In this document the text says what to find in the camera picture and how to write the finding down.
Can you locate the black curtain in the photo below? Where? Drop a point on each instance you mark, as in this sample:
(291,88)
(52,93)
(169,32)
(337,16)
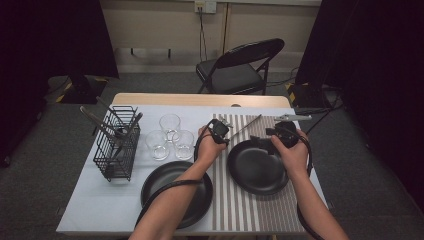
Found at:
(383,66)
(50,40)

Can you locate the clear glass cup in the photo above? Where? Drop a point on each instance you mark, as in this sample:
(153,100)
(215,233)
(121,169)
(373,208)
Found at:
(183,146)
(156,146)
(170,125)

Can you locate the striped woven placemat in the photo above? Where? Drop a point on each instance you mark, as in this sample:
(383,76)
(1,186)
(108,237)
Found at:
(240,213)

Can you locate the black stand base yellow stripes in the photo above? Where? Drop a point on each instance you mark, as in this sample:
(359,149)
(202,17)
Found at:
(83,90)
(308,95)

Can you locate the person's left hand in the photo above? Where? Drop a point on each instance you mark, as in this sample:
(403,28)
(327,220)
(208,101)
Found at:
(206,150)

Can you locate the metal table knife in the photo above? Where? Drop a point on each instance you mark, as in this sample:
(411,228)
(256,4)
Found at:
(246,126)

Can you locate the black round plate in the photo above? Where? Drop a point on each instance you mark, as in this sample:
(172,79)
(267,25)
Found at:
(205,203)
(256,170)

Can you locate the person's right hand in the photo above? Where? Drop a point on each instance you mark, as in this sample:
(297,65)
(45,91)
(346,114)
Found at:
(295,160)

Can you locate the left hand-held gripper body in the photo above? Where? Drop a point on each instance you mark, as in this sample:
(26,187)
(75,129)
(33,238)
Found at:
(220,130)

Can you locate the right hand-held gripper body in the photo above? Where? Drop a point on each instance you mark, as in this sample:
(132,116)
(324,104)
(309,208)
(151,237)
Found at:
(288,133)

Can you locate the black folding chair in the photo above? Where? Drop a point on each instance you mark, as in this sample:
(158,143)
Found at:
(233,78)

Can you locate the metal cutlery piece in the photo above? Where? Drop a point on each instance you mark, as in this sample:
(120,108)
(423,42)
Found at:
(135,123)
(106,107)
(91,116)

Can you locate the white wall socket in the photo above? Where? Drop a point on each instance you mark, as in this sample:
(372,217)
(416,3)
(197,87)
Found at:
(208,6)

